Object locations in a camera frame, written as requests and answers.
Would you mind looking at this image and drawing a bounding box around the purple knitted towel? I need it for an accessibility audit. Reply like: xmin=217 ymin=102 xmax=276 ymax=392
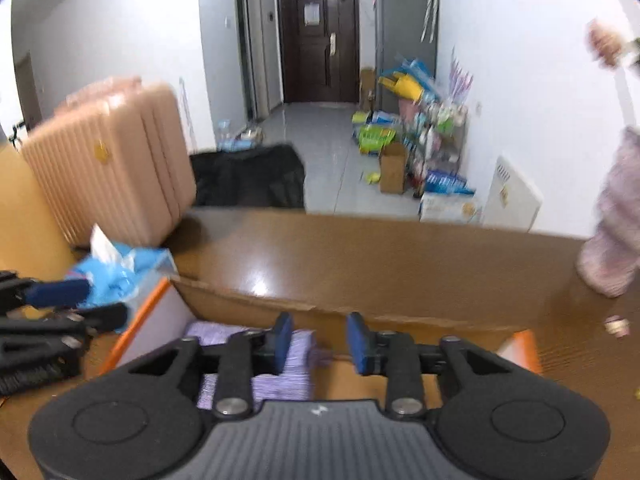
xmin=184 ymin=321 xmax=317 ymax=410

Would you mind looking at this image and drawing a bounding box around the pink ribbed suitcase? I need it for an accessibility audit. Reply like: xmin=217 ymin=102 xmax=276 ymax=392
xmin=21 ymin=78 xmax=196 ymax=247

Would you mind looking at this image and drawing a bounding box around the green plastic basket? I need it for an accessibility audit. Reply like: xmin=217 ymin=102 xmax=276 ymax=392
xmin=357 ymin=125 xmax=396 ymax=155

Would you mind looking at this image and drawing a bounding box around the cluttered storage rack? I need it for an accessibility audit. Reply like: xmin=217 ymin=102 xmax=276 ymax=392
xmin=399 ymin=99 xmax=474 ymax=198

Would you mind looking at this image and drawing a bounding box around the yellow watering can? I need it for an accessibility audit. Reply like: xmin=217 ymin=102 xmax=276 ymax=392
xmin=378 ymin=72 xmax=428 ymax=103

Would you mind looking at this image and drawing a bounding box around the small brown cardboard box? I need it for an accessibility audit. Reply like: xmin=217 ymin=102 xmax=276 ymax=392
xmin=378 ymin=142 xmax=407 ymax=194

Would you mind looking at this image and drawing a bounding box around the grey refrigerator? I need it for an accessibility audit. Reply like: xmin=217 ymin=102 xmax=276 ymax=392
xmin=373 ymin=0 xmax=441 ymax=115

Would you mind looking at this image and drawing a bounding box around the pinkish ceramic vase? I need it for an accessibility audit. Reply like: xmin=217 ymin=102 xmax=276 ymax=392
xmin=576 ymin=127 xmax=639 ymax=298

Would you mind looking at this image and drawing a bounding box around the red orange cardboard box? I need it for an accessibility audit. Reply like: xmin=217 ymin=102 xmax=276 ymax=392
xmin=101 ymin=276 xmax=542 ymax=401

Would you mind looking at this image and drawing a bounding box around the black bag on floor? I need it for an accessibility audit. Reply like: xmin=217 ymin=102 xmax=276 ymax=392
xmin=190 ymin=143 xmax=306 ymax=210

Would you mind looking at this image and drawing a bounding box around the white flat panel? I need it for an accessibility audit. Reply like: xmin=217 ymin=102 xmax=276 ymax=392
xmin=482 ymin=155 xmax=542 ymax=232

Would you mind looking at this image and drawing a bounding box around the blue tissue pack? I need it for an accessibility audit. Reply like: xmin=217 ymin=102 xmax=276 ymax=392
xmin=65 ymin=224 xmax=177 ymax=333

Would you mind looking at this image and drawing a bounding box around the dark brown entrance door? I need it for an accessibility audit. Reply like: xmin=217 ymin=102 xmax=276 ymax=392
xmin=278 ymin=0 xmax=360 ymax=103

